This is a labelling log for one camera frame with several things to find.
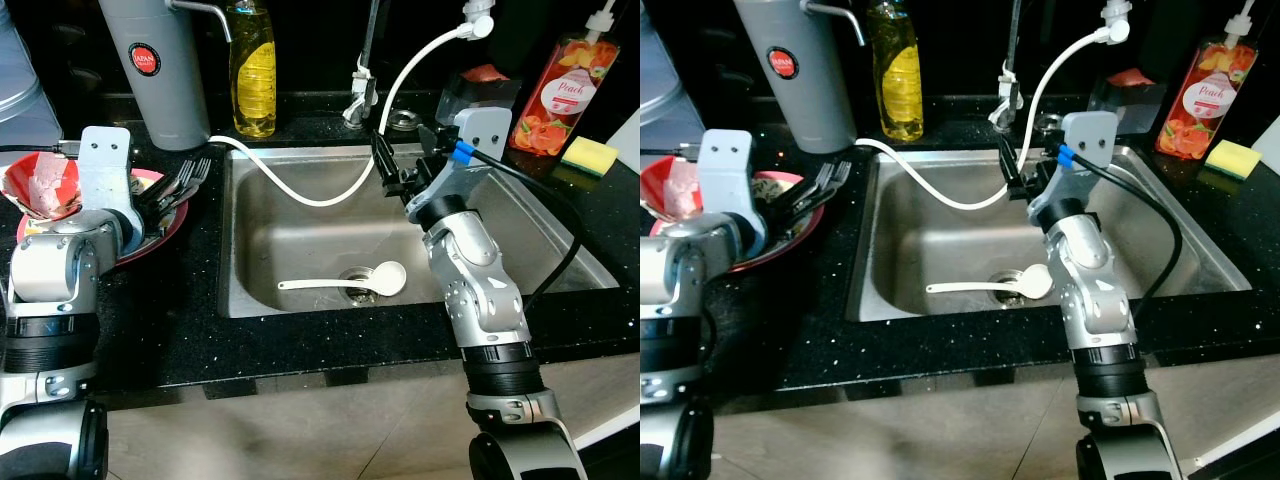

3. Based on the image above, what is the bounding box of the red and white bowl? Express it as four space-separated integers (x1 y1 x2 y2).
640 155 706 223
0 152 83 223

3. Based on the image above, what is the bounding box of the pink rimmed patterned plate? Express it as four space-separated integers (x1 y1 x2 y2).
15 168 191 267
650 170 831 273

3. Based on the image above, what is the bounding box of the silver sink faucet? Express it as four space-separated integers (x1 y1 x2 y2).
343 0 393 129
990 0 1027 133

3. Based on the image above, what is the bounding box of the stainless steel sink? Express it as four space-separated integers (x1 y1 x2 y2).
218 143 621 319
848 145 1253 323

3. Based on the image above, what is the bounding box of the sink drain strainer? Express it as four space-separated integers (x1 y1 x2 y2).
985 270 1031 309
338 266 383 307

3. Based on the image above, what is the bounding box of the clear plastic holder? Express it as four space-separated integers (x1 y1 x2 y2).
1088 68 1169 136
437 65 523 129

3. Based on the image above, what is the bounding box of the yellow dish soap bottle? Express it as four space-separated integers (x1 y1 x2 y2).
228 0 278 139
866 0 925 143

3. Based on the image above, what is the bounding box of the peach hand soap bottle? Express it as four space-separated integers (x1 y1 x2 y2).
508 0 621 157
1155 0 1261 161

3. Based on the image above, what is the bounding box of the white object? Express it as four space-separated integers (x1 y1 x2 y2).
1250 115 1280 176
608 108 641 163

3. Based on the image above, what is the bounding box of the translucent water jug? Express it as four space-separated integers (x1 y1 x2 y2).
0 0 64 151
640 5 693 153

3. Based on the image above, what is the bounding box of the yellow sponge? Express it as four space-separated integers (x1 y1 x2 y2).
560 136 620 179
1205 140 1264 182

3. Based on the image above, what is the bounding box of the silver filter spout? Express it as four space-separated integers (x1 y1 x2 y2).
800 0 867 47
165 0 233 44

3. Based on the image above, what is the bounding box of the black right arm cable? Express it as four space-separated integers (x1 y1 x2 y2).
1045 140 1183 321
440 140 583 306

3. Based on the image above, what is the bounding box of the light grey left wrist camera mount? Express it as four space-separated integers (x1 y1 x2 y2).
697 128 769 246
78 125 136 216

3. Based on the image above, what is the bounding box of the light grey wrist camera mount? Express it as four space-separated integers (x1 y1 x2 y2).
78 125 136 216
1028 110 1119 223
405 105 513 223
697 128 769 246

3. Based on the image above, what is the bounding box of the light grey right wrist camera mount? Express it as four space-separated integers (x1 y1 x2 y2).
1028 110 1119 223
405 105 513 223

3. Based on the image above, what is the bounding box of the white flexible hose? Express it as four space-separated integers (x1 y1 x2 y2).
855 0 1133 213
208 0 498 209

